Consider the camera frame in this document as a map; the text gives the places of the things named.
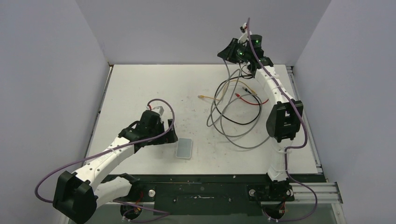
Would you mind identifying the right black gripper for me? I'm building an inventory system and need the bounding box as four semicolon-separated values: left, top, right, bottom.
217;38;250;64

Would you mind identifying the grey network switch box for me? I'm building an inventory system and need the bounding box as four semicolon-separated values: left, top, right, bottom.
176;138;192;159

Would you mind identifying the yellow ethernet cable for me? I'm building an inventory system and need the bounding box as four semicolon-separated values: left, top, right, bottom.
198;80;257;102

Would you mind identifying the red ethernet cable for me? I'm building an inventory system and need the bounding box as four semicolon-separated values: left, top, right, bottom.
234;92;270;106

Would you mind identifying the black ethernet cable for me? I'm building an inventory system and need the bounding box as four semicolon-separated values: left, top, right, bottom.
213;74;262;126

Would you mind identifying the grey ethernet cable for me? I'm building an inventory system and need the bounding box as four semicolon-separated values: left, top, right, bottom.
206;58;271;150

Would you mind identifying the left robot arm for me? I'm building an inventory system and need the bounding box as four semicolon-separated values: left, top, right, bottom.
52;107;178;224

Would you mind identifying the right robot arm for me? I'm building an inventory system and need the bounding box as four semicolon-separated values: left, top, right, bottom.
218;34;303;200

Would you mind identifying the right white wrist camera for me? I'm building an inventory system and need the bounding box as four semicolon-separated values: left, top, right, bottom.
238;24;248;43

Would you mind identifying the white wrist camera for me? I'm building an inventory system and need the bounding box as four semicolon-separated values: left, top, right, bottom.
238;24;248;43
150;106;164;116

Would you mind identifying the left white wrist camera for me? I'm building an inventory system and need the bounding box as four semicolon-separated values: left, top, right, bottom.
150;106;164;116

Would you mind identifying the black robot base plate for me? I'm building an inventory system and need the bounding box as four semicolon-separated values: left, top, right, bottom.
117;174;325;218

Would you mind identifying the aluminium left side rail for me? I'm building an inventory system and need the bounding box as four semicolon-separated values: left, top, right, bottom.
85;65;114;158

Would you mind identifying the aluminium rail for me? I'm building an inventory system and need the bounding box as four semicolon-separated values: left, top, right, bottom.
64;182;343;205
286;65;324;174
85;65;114;158

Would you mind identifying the aluminium right side rail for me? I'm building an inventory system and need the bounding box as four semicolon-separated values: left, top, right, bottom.
286;65;324;174

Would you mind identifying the aluminium front rail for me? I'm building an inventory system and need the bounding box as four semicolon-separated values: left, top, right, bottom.
64;182;343;205

